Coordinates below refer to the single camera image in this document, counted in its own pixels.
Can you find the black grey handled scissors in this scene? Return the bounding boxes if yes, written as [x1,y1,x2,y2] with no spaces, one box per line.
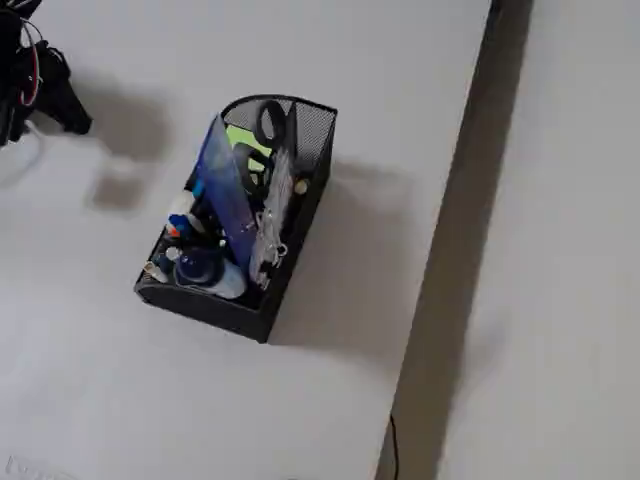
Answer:
[233,98,296,196]

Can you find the red robot wire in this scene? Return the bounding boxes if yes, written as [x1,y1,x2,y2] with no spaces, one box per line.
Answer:
[18,18,42,107]

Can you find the green sticky note pad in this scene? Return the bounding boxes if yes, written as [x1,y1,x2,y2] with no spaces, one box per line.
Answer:
[224,124,274,174]

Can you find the white printed label strip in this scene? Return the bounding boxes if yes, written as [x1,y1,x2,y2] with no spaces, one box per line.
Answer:
[5,453,69,480]

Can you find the thin black cable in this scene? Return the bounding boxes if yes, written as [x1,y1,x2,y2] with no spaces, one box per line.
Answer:
[389,413,401,480]

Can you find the black mesh desk organizer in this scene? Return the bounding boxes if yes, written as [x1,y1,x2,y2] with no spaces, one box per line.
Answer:
[133,93,339,345]

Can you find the white cable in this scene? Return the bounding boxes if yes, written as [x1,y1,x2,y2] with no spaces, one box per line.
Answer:
[0,119,47,189]

